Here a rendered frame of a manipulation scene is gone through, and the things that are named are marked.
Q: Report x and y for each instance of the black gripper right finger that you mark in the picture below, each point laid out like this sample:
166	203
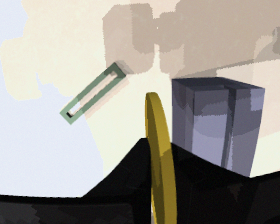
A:
208	194

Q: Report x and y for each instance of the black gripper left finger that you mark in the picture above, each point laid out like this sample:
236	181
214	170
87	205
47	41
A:
123	197

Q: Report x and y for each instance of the gold coin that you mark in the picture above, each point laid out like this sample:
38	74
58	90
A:
163	197

